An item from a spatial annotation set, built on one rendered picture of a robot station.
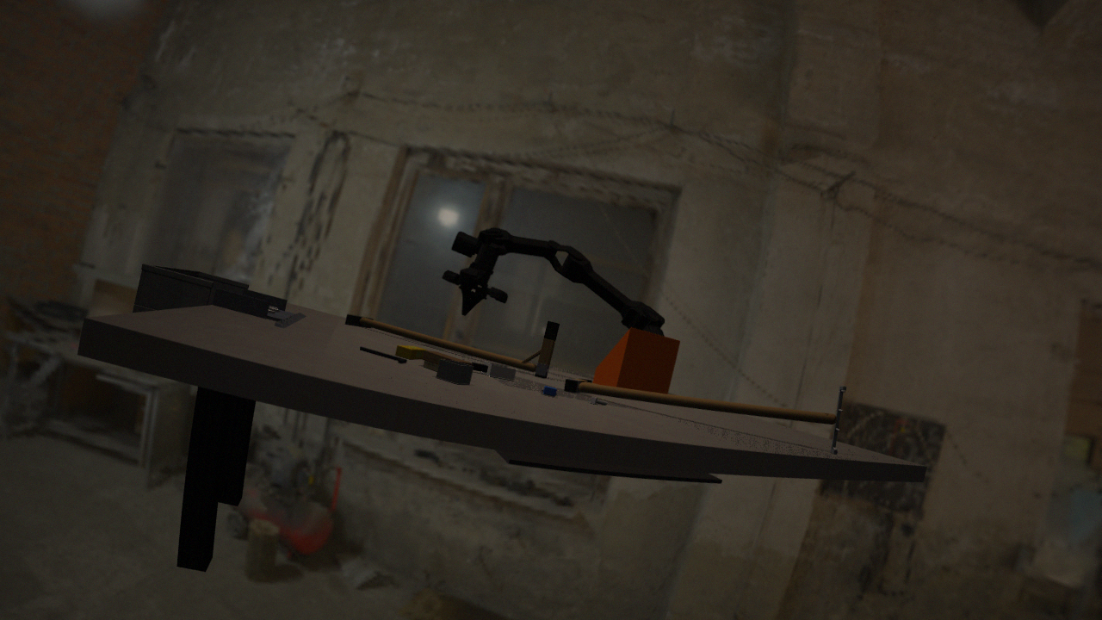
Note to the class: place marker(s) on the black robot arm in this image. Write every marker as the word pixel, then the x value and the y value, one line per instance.
pixel 496 242

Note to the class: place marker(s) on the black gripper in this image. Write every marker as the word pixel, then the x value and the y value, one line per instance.
pixel 471 298

